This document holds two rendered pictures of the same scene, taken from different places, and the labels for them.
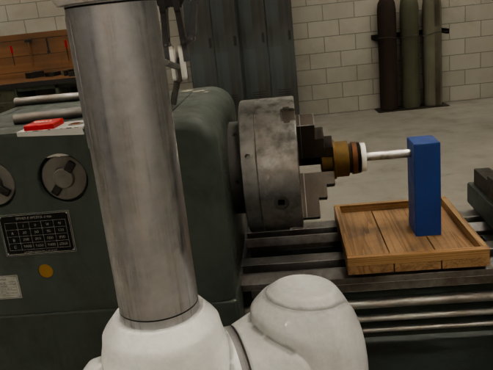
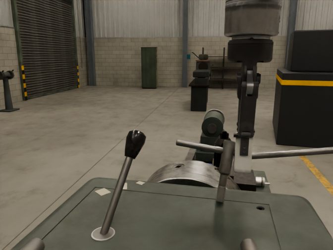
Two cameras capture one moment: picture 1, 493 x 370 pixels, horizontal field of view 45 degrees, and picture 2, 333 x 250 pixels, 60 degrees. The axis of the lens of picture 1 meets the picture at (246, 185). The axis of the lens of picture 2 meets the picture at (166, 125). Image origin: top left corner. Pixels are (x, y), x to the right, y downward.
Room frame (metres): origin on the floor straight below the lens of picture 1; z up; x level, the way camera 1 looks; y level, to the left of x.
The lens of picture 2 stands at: (1.34, 0.64, 1.52)
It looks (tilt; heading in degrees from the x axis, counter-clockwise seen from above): 13 degrees down; 277
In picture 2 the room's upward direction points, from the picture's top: straight up
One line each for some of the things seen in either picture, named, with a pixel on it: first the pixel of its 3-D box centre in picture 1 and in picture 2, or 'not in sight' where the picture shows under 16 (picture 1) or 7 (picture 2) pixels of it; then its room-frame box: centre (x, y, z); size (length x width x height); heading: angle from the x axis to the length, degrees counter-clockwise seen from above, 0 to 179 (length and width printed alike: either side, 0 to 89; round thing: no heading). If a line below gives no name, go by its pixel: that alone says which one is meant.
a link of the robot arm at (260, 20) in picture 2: not in sight; (251, 22); (1.26, 0.11, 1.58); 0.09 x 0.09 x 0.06
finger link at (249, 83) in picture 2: not in sight; (249, 78); (1.27, 0.15, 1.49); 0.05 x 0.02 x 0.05; 85
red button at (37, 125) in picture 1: (44, 126); not in sight; (1.18, 0.39, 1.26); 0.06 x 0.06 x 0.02; 85
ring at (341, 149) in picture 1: (340, 158); not in sight; (1.35, -0.23, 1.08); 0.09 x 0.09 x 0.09; 85
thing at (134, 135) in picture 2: not in sight; (135, 144); (1.45, 0.19, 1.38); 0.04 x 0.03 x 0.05; 85
